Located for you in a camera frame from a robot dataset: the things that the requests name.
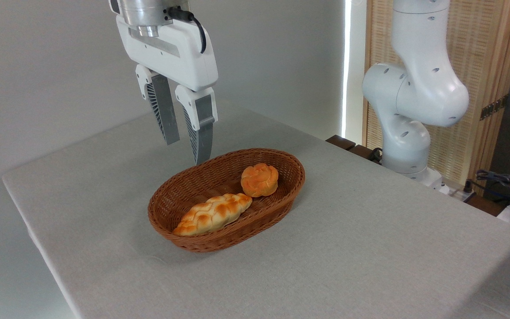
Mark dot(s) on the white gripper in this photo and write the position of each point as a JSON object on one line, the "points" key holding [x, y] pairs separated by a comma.
{"points": [[184, 57]]}

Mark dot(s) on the round orange bread bun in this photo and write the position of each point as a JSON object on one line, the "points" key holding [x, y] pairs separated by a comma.
{"points": [[259, 179]]}

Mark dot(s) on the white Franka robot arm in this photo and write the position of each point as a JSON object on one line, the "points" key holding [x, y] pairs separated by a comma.
{"points": [[419, 95]]}

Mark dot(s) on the braided bread loaf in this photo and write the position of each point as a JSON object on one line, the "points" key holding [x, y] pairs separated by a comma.
{"points": [[213, 213]]}

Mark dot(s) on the brown wicker basket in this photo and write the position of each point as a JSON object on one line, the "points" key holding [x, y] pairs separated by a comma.
{"points": [[277, 166]]}

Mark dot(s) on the dark brown wooden board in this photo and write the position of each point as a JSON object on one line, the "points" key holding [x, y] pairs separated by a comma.
{"points": [[341, 141]]}

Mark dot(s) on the grey tablecloth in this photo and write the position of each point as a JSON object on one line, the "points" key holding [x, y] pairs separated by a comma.
{"points": [[370, 248]]}

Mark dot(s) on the white power strip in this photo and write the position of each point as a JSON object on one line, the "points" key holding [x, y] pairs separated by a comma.
{"points": [[457, 194]]}

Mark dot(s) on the bamboo folding screen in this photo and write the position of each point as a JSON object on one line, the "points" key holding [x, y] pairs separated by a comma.
{"points": [[485, 57]]}

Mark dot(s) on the dark metal screen hinge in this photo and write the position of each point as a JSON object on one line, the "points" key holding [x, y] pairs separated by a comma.
{"points": [[494, 107]]}

